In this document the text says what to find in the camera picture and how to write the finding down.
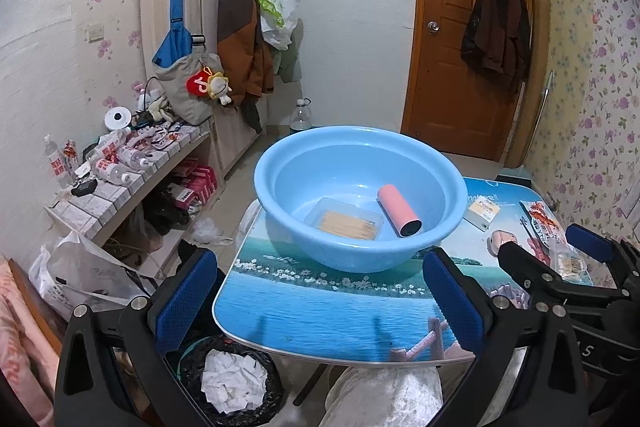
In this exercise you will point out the pink cylinder roll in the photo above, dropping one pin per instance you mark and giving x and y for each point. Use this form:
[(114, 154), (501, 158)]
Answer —
[(397, 209)]

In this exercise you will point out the black lined trash bin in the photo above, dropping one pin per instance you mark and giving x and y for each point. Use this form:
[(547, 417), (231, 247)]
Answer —
[(192, 367)]

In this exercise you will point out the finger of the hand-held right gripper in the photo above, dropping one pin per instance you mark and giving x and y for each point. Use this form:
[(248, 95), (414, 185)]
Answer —
[(522, 264), (590, 239)]

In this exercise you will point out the blue grey tote bag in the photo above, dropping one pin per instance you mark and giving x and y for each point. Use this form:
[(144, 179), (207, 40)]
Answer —
[(180, 82)]

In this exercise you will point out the white tiled shelf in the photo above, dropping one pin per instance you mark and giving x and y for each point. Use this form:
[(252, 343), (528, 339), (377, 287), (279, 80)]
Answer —
[(115, 197)]

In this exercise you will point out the clear toothpick box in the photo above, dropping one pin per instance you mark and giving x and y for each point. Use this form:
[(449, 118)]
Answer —
[(345, 222)]

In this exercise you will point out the white green plastic bag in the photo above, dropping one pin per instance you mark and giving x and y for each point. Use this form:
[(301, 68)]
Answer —
[(275, 12)]

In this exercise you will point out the brown wooden door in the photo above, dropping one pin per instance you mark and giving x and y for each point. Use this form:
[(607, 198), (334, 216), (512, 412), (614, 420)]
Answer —
[(450, 57)]

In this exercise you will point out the blue plastic basin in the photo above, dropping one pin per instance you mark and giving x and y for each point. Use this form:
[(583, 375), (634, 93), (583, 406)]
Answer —
[(350, 167)]

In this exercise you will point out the upright red label bottle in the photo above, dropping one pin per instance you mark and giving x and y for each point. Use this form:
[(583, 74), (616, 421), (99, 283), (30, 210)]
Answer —
[(57, 164)]

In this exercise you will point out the brown orange hanging jacket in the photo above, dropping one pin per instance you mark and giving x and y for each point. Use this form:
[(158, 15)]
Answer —
[(237, 22)]

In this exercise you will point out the large white plastic bag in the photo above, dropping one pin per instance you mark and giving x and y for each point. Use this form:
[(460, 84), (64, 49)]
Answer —
[(80, 277)]

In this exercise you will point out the red printed snack packet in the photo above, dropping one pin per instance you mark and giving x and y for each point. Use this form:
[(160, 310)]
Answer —
[(542, 222)]

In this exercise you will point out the white yellow tissue pack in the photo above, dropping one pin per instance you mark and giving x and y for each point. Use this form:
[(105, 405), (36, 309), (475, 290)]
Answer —
[(482, 212)]

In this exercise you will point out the pink white cat figurine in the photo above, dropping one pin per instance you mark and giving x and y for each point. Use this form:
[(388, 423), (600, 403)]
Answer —
[(494, 243)]

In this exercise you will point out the red plush charm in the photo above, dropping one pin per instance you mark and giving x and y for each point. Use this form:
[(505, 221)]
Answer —
[(197, 83)]

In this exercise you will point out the clear cotton swab bag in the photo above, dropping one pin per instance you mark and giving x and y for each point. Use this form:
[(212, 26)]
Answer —
[(570, 264)]

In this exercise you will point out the lying red label bottle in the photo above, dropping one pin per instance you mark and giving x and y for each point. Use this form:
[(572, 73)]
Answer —
[(112, 170), (132, 156)]

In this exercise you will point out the metal door knob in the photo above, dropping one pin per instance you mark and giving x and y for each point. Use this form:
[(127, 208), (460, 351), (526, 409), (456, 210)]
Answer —
[(433, 26)]

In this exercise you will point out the stack of red packets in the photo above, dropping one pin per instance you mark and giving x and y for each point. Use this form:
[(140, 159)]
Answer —
[(197, 182)]

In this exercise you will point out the large clear water bottle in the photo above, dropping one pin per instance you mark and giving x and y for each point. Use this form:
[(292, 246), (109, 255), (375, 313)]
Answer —
[(301, 117)]

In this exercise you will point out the crumpled white paper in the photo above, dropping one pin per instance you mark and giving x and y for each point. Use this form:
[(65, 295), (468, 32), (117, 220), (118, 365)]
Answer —
[(232, 379)]

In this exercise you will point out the dark brown hanging jacket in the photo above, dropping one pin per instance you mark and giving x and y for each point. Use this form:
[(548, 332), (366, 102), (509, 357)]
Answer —
[(497, 32)]

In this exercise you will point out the crumpled clear plastic bag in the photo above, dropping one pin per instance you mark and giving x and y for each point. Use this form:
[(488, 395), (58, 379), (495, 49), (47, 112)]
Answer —
[(210, 232)]

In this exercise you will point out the yellowish leaning foam mat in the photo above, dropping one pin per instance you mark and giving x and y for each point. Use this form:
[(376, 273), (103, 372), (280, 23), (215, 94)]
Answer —
[(535, 57)]

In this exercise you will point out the pink blanket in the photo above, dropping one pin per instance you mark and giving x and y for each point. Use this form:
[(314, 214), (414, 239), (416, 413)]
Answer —
[(25, 347)]

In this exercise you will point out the yellow white plush toy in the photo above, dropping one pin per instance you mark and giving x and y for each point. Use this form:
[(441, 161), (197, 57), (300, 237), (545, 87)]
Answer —
[(220, 87)]

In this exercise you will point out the person's leg in white pants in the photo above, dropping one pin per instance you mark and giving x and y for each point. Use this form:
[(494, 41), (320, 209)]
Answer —
[(385, 394)]

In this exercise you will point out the white wall socket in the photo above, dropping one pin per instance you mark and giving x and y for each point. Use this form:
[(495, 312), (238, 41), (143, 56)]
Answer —
[(95, 33)]

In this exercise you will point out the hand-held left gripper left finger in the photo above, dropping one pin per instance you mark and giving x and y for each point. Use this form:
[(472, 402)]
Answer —
[(185, 302)]

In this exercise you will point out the small black device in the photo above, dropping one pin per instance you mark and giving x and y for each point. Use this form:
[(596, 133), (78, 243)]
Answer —
[(84, 188)]

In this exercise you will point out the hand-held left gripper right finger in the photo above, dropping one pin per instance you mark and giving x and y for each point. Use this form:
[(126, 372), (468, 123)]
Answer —
[(452, 302)]

